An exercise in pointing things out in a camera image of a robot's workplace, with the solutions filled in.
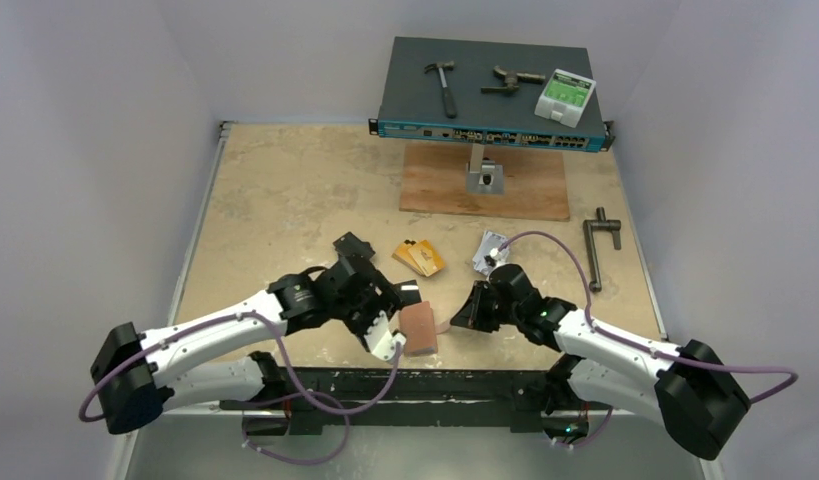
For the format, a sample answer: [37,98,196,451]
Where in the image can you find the pink leather card holder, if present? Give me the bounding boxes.
[398,301,451,358]

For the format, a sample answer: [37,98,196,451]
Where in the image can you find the single black card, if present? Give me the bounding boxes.
[395,280,423,306]

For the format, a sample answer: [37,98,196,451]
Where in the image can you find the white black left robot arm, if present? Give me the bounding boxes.
[78,255,406,435]

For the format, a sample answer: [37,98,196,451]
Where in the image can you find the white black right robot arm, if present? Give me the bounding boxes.
[449,264,751,460]

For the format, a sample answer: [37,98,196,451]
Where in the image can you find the white silver card stack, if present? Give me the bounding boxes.
[472,230,508,276]

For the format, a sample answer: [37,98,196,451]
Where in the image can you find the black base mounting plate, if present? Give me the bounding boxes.
[219,367,599,443]

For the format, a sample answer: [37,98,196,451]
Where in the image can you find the brown wooden board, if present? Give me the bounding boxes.
[399,142,571,221]

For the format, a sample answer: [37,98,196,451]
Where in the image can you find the small claw hammer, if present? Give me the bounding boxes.
[424,61,458,119]

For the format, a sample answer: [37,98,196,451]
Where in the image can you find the white green electronic box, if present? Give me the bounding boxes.
[534,69,596,128]

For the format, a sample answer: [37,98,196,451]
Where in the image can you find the rusty metal tool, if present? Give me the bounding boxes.
[480,65,546,96]

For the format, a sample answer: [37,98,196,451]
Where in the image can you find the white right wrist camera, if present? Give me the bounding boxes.
[483,248,509,271]

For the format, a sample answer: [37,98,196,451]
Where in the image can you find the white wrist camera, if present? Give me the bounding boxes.
[483,248,509,271]
[363,312,407,363]

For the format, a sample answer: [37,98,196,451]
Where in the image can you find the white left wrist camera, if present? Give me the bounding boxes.
[363,312,407,363]

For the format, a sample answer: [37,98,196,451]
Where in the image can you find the dark metal clamp handle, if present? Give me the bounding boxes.
[583,206,623,293]

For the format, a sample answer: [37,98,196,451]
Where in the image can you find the metal stand bracket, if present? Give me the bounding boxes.
[466,143,504,195]

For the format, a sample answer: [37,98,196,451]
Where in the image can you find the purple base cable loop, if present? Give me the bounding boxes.
[240,390,353,465]

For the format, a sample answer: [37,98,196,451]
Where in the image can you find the blue grey network switch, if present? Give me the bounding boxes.
[368,37,615,153]

